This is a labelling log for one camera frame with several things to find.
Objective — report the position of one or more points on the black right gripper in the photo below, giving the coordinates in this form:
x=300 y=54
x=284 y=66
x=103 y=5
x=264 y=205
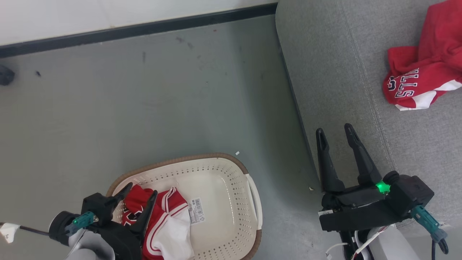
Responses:
x=357 y=211

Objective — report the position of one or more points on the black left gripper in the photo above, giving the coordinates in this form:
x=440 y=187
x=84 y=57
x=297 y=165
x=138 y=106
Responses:
x=124 y=243

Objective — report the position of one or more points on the red white jersey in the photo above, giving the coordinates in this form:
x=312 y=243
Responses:
x=166 y=231

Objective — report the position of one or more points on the red jersey with black lettering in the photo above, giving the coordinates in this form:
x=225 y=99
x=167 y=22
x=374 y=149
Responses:
x=433 y=54

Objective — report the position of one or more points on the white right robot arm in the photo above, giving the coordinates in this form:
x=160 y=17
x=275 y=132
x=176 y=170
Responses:
x=389 y=245

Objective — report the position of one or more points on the grey fabric sofa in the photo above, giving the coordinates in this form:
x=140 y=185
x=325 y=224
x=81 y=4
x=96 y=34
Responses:
x=343 y=72

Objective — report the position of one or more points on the white barcode label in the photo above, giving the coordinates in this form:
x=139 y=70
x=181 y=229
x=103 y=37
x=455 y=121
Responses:
x=196 y=211

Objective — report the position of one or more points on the beige perforated laundry basket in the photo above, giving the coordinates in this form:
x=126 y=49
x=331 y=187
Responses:
x=216 y=180

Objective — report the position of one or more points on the black baseboard strip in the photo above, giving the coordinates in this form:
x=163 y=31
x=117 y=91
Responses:
x=144 y=29

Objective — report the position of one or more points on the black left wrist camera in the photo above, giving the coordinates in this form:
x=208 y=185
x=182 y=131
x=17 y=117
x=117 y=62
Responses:
x=95 y=206

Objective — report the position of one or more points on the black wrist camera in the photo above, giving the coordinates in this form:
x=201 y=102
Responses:
x=95 y=206
x=415 y=191

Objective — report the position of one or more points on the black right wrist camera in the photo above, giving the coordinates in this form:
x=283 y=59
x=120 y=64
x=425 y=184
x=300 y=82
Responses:
x=415 y=191

